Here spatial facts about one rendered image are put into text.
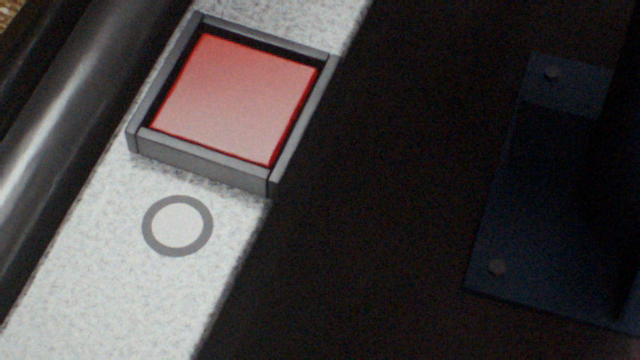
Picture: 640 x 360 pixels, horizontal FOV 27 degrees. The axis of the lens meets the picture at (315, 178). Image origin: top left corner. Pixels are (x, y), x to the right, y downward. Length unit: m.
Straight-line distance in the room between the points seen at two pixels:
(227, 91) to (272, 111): 0.02
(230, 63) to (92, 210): 0.09
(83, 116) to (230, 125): 0.07
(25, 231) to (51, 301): 0.04
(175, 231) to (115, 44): 0.11
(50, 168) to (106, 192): 0.03
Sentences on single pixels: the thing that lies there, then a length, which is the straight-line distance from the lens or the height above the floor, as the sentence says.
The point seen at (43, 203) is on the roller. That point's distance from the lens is 0.60.
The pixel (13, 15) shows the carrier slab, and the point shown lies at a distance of 0.64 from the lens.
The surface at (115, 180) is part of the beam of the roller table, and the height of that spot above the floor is 0.91.
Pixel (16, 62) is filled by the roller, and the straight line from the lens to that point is 0.65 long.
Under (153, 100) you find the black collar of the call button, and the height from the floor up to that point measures 0.93.
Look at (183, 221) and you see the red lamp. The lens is 0.58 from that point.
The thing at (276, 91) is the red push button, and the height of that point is 0.93.
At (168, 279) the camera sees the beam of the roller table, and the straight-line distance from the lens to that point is 0.57.
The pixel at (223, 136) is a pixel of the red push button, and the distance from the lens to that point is 0.59.
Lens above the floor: 1.41
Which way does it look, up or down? 57 degrees down
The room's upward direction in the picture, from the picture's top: straight up
